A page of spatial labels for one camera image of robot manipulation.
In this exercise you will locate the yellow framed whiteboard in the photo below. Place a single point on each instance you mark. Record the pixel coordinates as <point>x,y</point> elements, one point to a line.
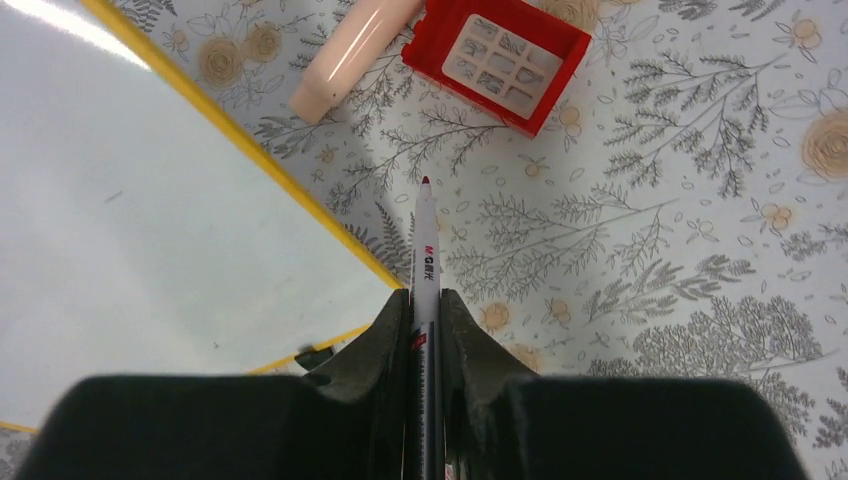
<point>136,237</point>

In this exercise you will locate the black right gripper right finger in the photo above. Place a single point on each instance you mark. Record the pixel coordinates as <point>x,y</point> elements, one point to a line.
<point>504,421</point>

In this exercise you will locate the red tip white marker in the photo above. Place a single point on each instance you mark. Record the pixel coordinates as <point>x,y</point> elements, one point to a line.
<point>424,447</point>

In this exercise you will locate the red plastic tray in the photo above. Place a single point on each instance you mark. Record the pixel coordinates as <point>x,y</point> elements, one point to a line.
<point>509,58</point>

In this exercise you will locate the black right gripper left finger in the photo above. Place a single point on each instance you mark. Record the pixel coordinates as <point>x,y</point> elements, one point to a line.
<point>342,420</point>

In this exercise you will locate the floral table mat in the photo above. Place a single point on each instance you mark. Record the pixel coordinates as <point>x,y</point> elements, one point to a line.
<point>682,211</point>

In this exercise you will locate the black whiteboard foot right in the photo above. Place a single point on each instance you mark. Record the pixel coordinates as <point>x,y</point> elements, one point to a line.
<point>311,357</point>

